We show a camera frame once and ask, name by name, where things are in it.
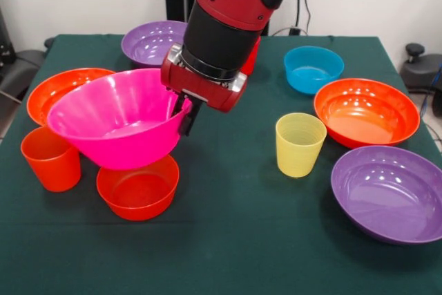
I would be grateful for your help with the large pink bowl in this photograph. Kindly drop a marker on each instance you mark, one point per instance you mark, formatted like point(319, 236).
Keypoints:
point(114, 150)

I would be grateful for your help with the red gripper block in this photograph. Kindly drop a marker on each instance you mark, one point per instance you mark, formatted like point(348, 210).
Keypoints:
point(203, 87)

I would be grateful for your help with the small orange bowl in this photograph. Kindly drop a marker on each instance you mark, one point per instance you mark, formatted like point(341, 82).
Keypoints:
point(138, 198)

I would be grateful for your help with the black side stand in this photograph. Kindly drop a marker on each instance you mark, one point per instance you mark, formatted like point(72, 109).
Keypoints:
point(10, 81)

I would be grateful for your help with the black pedestal leg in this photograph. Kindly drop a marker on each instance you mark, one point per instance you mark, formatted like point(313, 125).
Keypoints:
point(421, 70)
point(29, 61)

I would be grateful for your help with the dark green tablecloth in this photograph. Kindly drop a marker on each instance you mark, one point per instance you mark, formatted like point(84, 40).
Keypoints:
point(221, 239)

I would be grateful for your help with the purple bowl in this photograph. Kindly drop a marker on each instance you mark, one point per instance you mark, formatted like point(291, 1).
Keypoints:
point(386, 195)
point(148, 46)

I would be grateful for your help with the orange cup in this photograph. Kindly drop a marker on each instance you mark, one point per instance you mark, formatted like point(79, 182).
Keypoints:
point(48, 174)

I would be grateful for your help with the red cup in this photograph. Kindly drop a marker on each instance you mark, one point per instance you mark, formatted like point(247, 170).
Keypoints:
point(252, 63)

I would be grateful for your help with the large orange bowl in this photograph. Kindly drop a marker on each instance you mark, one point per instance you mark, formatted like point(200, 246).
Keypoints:
point(45, 98)
point(366, 112)

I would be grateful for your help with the yellow cup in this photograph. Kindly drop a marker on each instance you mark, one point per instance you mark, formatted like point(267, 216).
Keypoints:
point(300, 153)

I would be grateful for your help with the blue bowl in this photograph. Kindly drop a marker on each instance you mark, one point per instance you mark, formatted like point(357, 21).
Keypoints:
point(314, 74)

